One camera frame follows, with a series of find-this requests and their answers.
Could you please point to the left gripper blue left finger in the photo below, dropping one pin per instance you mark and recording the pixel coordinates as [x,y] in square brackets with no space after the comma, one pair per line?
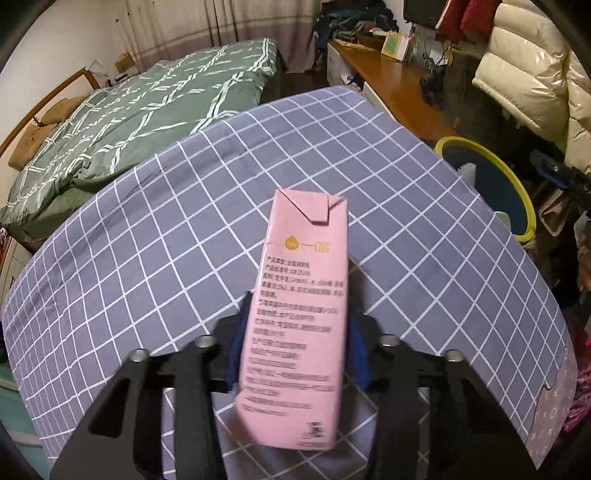
[119,436]

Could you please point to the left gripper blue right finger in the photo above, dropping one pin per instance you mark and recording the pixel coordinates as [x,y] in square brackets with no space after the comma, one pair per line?
[470,435]

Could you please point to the pink strawberry milk carton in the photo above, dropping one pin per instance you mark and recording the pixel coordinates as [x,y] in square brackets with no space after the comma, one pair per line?
[290,377]

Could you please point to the yellow rimmed blue trash bin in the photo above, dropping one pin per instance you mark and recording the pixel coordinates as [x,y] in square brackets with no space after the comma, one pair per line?
[497,184]

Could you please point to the purple grid tablecloth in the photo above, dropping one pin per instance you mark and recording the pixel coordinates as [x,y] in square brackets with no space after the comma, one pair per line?
[157,257]

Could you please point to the green patterned duvet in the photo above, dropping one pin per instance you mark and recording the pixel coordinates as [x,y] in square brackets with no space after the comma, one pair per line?
[114,129]

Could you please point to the brown pillow left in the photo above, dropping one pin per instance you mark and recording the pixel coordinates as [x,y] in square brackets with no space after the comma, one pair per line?
[29,144]

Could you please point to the brown pillow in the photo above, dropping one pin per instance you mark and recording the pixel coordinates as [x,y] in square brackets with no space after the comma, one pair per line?
[29,144]
[61,110]

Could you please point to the brown pillow right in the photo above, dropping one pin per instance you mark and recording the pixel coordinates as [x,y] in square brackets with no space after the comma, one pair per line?
[61,110]

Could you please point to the wooden bed headboard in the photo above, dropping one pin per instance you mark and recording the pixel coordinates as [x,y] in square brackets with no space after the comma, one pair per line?
[82,73]

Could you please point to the wooden desk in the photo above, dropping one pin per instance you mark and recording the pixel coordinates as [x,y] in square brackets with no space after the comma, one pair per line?
[396,85]

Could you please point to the cream puffer jacket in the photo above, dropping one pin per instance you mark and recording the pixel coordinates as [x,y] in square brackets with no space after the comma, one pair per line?
[530,70]

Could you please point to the tissue box by bed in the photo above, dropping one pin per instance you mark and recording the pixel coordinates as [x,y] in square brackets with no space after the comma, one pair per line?
[124,63]

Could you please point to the green calendar card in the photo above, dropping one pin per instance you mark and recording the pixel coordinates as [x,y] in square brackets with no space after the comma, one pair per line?
[396,46]

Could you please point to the pink white curtain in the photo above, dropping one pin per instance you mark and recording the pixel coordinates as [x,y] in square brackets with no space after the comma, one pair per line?
[167,30]

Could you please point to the red puffer jacket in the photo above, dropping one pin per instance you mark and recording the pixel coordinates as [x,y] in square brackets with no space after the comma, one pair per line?
[467,20]

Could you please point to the clothes pile on desk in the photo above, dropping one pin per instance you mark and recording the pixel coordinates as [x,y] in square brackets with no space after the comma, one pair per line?
[344,19]

